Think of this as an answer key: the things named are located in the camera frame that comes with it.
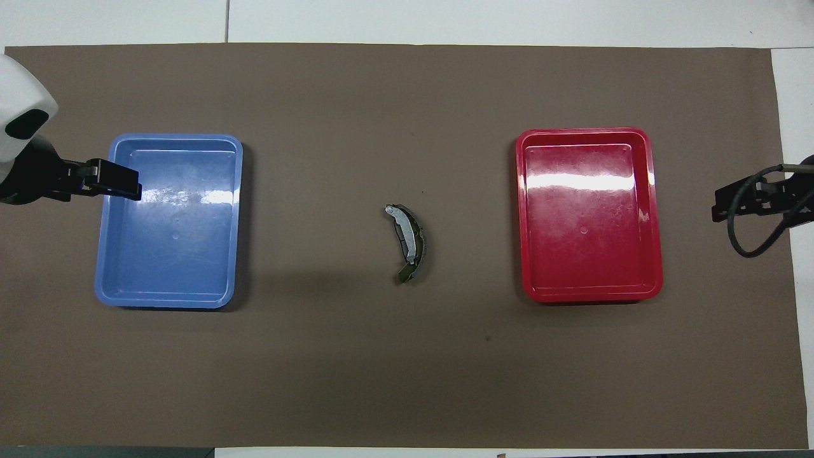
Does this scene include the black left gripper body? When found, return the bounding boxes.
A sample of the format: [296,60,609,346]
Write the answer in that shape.
[0,135,72,205]

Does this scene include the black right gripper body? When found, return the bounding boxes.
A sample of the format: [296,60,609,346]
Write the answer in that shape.
[762,156,814,225]

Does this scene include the curved brake shoe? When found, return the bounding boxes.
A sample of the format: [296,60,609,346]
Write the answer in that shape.
[384,204,429,286]

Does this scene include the blue plastic tray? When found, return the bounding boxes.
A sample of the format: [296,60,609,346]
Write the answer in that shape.
[94,133,244,310]

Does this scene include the red plastic tray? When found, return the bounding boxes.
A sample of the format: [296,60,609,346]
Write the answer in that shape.
[515,127,664,303]

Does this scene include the brown table mat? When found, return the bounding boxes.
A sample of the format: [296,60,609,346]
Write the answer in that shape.
[0,43,809,449]

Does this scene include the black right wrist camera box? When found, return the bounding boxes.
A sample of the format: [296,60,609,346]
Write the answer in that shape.
[712,177,766,223]

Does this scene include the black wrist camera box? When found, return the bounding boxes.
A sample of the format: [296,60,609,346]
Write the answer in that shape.
[62,158,142,202]
[712,177,766,223]

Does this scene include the black right camera cable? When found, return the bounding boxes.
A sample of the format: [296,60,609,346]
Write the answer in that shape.
[726,163,814,258]

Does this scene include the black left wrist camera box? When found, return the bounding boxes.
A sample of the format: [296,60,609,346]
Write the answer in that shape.
[62,158,142,202]

